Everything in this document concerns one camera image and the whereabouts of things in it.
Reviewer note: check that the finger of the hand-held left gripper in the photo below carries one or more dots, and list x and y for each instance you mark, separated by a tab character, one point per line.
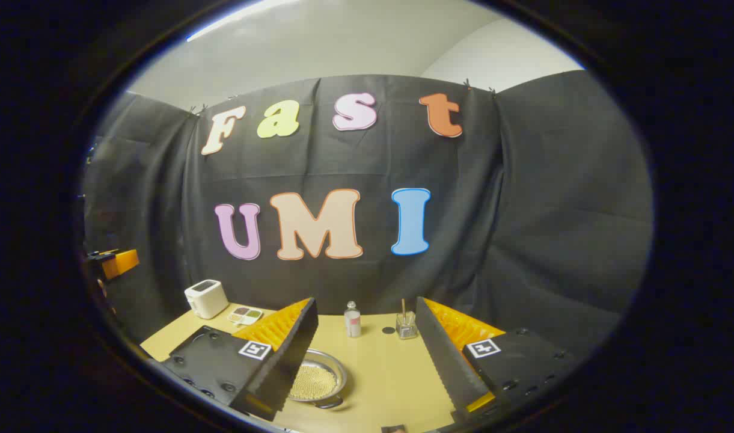
121	263

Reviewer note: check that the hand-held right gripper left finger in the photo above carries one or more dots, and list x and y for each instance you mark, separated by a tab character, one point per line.
291	346

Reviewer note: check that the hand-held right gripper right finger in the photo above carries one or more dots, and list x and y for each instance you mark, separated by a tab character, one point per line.
442	352

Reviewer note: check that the heap of yellow beans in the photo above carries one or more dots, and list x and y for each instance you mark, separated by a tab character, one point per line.
312	382

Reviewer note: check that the clear glass cup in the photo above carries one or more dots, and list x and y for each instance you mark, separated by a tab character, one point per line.
406	329

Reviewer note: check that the white divided bean dish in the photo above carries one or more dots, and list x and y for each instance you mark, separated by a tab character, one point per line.
245	315

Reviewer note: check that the small white bottle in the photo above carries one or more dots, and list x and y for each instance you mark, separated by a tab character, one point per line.
353	323

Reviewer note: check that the white toaster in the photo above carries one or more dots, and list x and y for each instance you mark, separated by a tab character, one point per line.
207	299

